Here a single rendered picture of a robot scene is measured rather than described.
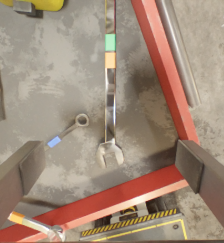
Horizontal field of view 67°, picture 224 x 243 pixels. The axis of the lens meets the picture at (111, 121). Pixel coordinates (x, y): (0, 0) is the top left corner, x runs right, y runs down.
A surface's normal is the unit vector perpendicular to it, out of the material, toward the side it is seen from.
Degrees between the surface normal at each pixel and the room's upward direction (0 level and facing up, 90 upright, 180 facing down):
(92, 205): 90
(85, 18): 0
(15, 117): 0
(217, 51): 0
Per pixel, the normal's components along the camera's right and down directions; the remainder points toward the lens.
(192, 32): 0.01, 0.28
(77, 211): -0.40, -0.88
